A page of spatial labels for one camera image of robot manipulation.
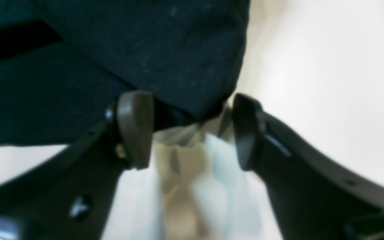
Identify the black t-shirt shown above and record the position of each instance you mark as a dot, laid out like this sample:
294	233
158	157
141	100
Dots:
63	61

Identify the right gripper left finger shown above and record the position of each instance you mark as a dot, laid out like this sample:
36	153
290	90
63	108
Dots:
69	197

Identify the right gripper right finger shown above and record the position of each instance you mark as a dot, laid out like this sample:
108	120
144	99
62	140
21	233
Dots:
312	197

